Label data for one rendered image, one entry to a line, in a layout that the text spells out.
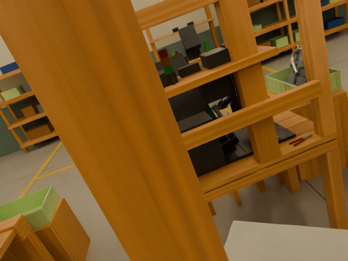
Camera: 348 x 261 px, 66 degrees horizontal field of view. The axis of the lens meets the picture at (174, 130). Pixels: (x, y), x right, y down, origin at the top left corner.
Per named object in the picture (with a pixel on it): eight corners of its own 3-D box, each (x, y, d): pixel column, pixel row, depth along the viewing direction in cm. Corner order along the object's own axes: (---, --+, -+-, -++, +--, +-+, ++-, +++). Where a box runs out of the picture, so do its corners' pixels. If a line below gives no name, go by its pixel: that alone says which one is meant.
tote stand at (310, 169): (276, 150, 329) (263, 91, 300) (319, 137, 323) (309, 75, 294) (301, 181, 267) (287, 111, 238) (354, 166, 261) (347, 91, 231)
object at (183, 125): (179, 168, 191) (162, 127, 179) (218, 152, 192) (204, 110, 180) (185, 181, 174) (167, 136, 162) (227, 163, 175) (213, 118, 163)
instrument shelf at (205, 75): (120, 105, 160) (117, 100, 158) (257, 51, 164) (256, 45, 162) (119, 117, 137) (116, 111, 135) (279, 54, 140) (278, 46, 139)
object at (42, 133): (130, 115, 695) (92, 30, 614) (24, 154, 709) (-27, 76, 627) (131, 109, 746) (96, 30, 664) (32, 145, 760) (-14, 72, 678)
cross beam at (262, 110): (110, 177, 151) (102, 164, 148) (316, 93, 157) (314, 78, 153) (109, 182, 147) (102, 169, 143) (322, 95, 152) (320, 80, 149)
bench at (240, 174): (155, 244, 259) (118, 170, 227) (294, 185, 265) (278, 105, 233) (166, 313, 195) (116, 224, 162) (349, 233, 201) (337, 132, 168)
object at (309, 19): (116, 215, 171) (37, 71, 135) (327, 127, 177) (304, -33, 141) (116, 224, 162) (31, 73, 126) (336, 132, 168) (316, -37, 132)
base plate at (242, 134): (141, 169, 215) (140, 167, 214) (265, 118, 219) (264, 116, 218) (144, 199, 176) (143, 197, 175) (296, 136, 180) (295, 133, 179)
